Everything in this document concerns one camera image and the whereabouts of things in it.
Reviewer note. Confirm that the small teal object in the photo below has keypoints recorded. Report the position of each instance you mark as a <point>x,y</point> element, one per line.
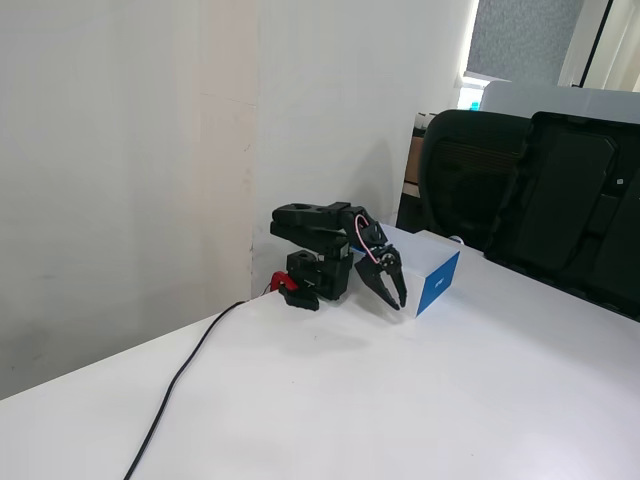
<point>473,105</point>

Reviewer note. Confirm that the brown cardboard box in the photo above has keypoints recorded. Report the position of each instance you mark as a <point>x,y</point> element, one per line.
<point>414,155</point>

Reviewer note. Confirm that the gray window blind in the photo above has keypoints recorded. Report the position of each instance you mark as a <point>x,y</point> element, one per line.
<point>520,35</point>

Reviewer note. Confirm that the blue white cardboard box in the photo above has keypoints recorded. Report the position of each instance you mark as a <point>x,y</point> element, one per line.
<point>437,285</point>

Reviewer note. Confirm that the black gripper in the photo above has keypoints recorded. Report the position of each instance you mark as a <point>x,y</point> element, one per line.
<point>378,274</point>

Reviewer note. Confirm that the black mesh office chair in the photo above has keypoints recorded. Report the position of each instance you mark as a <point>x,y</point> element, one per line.
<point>465,155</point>

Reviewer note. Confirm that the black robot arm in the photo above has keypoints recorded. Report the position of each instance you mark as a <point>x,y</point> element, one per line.
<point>310,225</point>

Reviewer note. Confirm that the red black table clamp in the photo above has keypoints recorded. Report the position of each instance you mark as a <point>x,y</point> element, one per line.
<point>281,280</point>

